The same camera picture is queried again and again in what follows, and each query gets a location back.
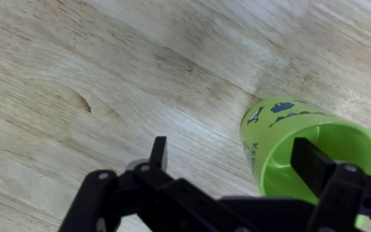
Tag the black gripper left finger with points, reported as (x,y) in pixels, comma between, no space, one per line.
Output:
(105,197)

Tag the green printed mug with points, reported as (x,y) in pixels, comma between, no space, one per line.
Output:
(267,131)

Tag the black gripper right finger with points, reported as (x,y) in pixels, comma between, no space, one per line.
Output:
(343,189)

